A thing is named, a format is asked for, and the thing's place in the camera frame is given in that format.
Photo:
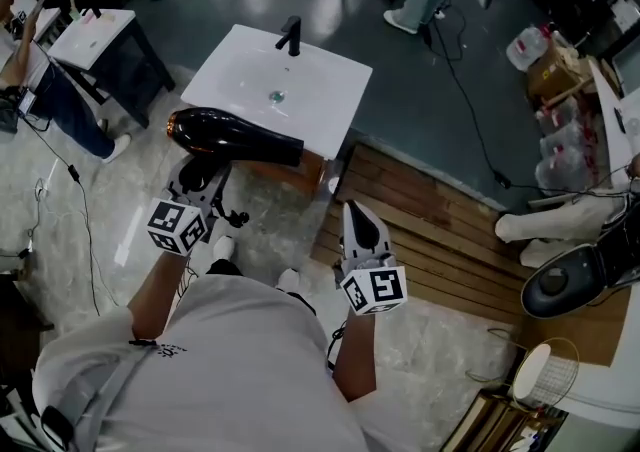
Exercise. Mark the metal drain plug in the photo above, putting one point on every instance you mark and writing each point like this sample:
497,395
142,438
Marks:
277,96

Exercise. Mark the person's right white shoe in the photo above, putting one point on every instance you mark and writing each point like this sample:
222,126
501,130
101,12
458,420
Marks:
288,280

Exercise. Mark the brown cardboard mat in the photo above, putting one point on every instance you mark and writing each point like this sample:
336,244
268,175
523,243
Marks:
590,335

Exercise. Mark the person's left white shoe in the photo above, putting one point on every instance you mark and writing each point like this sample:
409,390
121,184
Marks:
223,246

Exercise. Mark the person's white shirt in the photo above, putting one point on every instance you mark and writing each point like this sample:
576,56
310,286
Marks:
225,365

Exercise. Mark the white long panel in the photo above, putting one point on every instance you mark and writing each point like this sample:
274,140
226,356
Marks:
607,110

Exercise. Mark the gold frame shelf rack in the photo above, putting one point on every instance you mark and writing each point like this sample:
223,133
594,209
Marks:
492,420

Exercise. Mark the white rectangular sink top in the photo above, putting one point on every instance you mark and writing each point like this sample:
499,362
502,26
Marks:
90,42

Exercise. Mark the white round disc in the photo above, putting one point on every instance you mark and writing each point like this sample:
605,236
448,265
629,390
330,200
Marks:
531,372

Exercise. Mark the wooden vanity cabinet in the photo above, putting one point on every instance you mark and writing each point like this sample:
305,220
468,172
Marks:
295,172

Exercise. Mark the white jug red label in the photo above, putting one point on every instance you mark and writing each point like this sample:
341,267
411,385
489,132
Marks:
527,47

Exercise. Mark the black hair dryer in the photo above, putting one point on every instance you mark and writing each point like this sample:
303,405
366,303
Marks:
225,135

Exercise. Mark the person's white shoe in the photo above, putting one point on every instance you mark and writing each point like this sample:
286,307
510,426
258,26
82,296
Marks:
223,246
288,280

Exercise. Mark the person's black trousers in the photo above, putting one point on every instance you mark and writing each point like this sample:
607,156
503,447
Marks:
225,267

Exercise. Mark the clear large water bottle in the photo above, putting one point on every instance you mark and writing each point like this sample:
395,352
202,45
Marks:
562,147
565,175
560,121

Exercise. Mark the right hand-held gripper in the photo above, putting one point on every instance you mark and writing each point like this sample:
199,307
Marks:
385,285

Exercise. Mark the small black faucet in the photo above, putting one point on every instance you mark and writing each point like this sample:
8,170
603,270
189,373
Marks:
92,13

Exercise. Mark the wooden slat platform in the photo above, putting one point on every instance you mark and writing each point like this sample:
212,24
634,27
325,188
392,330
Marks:
425,220

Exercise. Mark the white washbasin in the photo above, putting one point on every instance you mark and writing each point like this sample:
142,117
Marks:
310,85

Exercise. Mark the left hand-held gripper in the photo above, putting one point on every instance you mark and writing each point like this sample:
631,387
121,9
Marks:
172,222

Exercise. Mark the small black screen device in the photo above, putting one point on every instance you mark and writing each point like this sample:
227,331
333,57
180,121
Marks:
26,101

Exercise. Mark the brown cardboard box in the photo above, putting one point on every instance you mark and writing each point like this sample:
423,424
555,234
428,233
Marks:
555,72

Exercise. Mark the person's left forearm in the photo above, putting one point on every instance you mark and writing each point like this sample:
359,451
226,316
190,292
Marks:
160,290

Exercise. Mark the white rounded cabinet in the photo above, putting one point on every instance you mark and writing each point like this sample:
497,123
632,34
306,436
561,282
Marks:
615,380

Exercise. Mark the person's right forearm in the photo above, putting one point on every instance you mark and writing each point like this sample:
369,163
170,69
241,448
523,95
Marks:
352,360

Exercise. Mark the dark wooden cabinet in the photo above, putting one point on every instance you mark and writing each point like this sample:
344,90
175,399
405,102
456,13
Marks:
20,325

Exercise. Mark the white ceramic pedestal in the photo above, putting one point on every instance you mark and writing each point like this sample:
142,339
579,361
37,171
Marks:
550,225

